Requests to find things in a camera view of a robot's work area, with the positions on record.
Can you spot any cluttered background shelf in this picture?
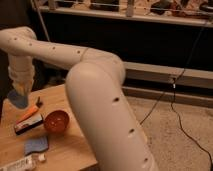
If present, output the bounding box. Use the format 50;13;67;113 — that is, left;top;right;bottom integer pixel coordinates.
30;0;213;28

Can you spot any blue sponge cloth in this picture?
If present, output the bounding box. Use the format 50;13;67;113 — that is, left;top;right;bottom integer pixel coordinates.
24;136;49;155

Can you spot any orange ceramic bowl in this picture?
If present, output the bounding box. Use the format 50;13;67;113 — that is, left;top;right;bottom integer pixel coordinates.
44;110;70;134

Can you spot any grey metal pole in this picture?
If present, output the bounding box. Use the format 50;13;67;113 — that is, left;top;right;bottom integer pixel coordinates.
32;0;50;42

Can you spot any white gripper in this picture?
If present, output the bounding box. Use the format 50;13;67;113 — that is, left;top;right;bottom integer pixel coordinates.
8;66;35;96

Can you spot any white tube packet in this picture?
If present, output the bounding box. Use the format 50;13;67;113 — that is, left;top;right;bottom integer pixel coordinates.
0;156;36;171

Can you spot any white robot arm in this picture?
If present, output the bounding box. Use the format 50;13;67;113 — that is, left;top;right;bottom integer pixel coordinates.
0;27;159;171

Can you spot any black power cable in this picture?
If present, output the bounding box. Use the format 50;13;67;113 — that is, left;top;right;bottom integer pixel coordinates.
139;27;213;168

